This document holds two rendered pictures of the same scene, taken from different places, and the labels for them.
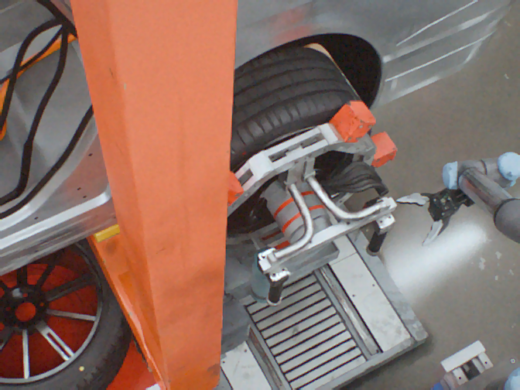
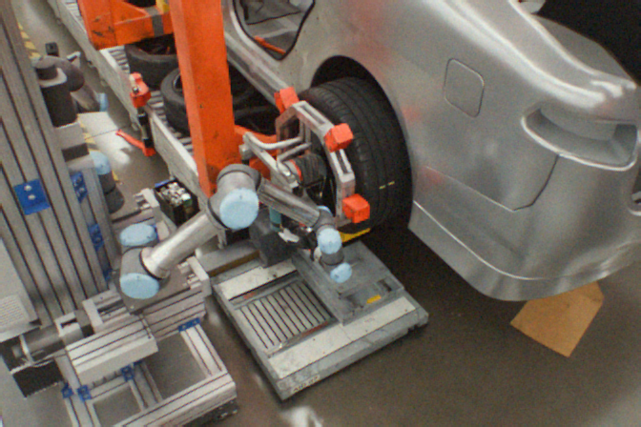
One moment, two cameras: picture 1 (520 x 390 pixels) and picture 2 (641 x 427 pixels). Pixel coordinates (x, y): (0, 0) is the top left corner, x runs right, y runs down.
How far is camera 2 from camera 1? 2.60 m
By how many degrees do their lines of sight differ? 56
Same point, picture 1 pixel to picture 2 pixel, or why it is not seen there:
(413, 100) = (528, 399)
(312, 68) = (376, 116)
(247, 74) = (357, 85)
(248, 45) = (344, 38)
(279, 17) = (357, 31)
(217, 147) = not seen: outside the picture
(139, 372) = not seen: hidden behind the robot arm
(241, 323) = (262, 229)
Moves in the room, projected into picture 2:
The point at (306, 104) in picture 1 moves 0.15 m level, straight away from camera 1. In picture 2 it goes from (338, 106) to (376, 108)
